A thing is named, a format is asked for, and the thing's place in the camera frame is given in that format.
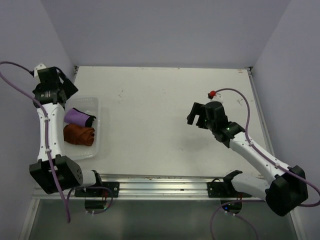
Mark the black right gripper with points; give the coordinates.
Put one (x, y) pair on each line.
(198, 109)

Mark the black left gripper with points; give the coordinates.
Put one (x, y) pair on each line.
(70, 89)

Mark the purple grey microfiber towel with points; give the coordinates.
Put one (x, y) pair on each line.
(79, 118)

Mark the rust orange towel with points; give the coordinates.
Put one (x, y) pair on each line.
(78, 135)

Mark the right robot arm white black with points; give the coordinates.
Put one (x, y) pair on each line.
(282, 187)

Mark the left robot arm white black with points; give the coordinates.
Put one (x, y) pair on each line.
(54, 171)

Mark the white perforated plastic basket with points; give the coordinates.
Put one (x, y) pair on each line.
(89, 105)

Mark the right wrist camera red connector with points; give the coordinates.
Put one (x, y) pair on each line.
(214, 96)

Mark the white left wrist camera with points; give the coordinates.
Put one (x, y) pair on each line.
(39, 67)

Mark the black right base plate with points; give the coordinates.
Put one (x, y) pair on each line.
(217, 188)

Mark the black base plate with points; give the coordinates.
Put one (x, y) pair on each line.
(104, 190)
(217, 188)

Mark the aluminium mounting rail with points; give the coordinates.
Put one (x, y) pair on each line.
(153, 187)

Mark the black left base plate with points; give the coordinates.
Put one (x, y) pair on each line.
(104, 190)

